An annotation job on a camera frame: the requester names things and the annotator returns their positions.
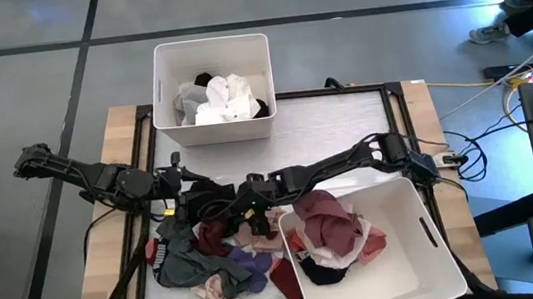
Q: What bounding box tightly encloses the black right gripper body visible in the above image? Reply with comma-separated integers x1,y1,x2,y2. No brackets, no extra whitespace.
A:
246,169,293,238

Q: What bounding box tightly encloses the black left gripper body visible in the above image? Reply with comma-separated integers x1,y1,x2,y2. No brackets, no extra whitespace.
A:
147,150,191,225

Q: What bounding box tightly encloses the beige garment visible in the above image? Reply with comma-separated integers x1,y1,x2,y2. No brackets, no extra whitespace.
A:
229,206,290,261

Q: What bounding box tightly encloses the purple garment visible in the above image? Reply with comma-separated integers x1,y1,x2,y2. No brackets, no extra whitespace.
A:
225,242,278,296

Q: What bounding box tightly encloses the mauve pink garment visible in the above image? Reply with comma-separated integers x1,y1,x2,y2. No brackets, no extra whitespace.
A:
289,183,369,264

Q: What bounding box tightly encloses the grey garment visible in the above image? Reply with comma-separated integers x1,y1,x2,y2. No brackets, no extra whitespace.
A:
169,79,213,129

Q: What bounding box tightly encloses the salmon pink garment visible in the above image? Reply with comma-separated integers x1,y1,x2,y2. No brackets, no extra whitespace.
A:
353,224,391,267

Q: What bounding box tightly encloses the white perforated plastic basket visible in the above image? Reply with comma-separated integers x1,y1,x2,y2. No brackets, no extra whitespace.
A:
273,169,471,299
144,30,281,152

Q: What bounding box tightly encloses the orange red sock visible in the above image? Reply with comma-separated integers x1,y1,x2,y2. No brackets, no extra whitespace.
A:
283,227,308,255

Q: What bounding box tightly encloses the maroon sock red toe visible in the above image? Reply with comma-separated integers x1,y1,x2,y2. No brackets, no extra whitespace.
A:
143,236,162,269

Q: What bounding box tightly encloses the wooden table end board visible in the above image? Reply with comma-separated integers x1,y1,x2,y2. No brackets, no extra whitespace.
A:
398,72,499,299
52,102,162,299

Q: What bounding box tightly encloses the dark red sock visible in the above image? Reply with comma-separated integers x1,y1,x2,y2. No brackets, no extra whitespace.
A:
267,254,306,299

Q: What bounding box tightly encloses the black garment white print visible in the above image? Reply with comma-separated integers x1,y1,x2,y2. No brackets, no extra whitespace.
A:
298,250,352,289

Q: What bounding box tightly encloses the person's shoe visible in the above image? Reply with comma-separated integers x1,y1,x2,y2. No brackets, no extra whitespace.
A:
467,20,512,46
498,0,533,13

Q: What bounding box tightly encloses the black diagonal frame strut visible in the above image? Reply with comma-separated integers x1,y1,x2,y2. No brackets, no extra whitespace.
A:
73,222,158,299

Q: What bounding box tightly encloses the black coiled cable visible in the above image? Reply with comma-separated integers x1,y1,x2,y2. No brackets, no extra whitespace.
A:
442,122,491,186

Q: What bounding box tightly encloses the white cable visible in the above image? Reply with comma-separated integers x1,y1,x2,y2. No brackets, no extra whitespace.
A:
428,23,533,122

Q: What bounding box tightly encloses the yellow cable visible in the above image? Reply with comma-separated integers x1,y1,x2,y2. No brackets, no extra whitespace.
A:
422,49,533,97

